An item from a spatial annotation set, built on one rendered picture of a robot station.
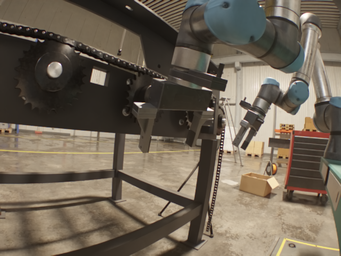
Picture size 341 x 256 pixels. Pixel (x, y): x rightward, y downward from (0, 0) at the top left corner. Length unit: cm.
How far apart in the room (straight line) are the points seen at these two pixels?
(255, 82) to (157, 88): 1084
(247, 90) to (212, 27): 1084
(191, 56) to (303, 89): 42
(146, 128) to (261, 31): 26
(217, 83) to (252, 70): 1117
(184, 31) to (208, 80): 11
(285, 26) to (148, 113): 30
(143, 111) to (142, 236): 53
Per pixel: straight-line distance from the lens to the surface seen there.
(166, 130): 66
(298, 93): 60
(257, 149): 834
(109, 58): 45
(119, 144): 163
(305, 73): 66
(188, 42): 32
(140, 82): 50
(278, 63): 32
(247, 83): 1120
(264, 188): 245
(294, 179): 241
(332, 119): 70
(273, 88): 74
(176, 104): 32
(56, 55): 37
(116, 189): 174
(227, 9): 22
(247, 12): 23
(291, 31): 33
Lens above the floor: 76
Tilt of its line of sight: 1 degrees up
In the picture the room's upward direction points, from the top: 6 degrees clockwise
